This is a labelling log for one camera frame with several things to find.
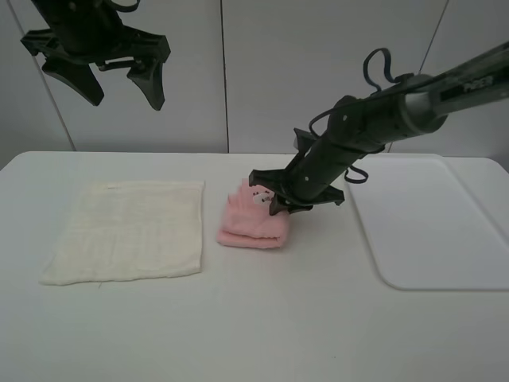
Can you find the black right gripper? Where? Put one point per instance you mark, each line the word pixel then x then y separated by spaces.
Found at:
pixel 294 194

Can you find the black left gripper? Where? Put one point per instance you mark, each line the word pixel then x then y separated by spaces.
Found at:
pixel 85 35

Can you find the pink towel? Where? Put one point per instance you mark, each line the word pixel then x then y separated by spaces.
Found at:
pixel 247 223

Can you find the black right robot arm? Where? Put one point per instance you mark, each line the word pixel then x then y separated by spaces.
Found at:
pixel 413 105

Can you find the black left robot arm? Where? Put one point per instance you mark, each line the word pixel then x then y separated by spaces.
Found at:
pixel 126 62

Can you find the white plastic tray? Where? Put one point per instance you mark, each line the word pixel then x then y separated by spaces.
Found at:
pixel 435 223

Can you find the white towel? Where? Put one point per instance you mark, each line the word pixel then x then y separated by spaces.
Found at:
pixel 126 231

